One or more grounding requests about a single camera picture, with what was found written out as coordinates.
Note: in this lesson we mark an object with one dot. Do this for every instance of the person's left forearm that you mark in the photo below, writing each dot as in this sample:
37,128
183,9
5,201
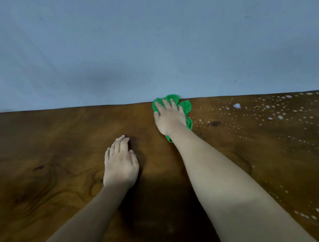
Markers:
92,217

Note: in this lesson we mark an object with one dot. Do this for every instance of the brown wooden table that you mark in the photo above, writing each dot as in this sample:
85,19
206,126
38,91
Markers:
261,154

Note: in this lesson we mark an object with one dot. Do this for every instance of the person's right hand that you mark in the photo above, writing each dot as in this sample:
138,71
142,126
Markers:
169,118

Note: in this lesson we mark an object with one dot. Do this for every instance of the person's left hand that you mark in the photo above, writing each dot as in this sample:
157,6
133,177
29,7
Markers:
120,167

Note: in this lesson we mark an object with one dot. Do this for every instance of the green cloth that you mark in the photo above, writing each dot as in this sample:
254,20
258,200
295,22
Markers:
185,107

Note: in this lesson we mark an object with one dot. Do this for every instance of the person's right forearm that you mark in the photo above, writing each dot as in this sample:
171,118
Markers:
224,189

